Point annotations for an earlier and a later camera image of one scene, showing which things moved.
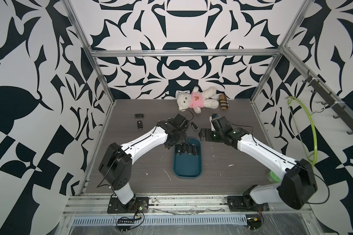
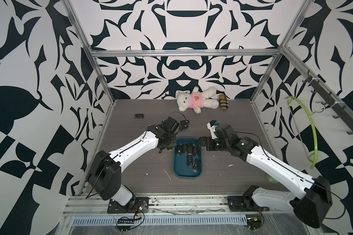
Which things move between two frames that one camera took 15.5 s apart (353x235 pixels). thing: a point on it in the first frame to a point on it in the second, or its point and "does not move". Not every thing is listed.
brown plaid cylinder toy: [223, 103] does not move
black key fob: [179, 149] to [185, 147]
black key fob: [189, 149] does not move
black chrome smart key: [194, 126] to [195, 165]
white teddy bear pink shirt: [197, 100] does not move
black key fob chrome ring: [194, 150] does not move
